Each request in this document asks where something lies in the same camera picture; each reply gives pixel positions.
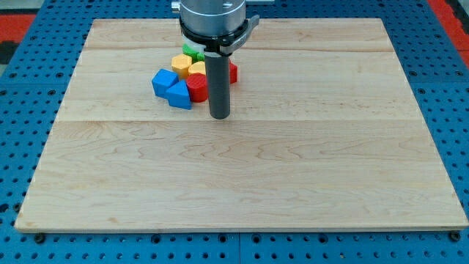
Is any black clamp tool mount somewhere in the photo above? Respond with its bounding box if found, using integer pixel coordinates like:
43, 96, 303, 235
180, 15, 260, 56

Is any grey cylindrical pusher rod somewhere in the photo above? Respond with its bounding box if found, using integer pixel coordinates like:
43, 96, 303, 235
204, 53, 230, 120

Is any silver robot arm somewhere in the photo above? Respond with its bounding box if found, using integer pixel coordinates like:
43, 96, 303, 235
171, 0, 260, 120

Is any red circle block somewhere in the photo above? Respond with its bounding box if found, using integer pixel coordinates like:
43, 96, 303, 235
186, 73, 208, 103

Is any wooden board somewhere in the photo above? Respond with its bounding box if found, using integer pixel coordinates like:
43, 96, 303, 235
15, 18, 468, 233

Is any red block behind rod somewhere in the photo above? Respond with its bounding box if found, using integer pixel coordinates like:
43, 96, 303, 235
229, 62, 238, 84

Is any yellow heart block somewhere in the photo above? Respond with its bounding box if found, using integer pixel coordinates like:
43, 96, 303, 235
188, 61, 206, 76

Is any green block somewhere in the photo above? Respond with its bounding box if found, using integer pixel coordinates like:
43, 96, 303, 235
182, 44, 204, 63

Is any yellow hexagon block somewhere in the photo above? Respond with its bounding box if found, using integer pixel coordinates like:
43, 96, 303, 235
171, 54, 193, 79

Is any blue triangle block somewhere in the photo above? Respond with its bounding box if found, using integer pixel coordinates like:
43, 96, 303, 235
166, 80, 191, 110

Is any blue cube block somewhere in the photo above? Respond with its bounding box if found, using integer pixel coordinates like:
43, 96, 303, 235
151, 69, 179, 98

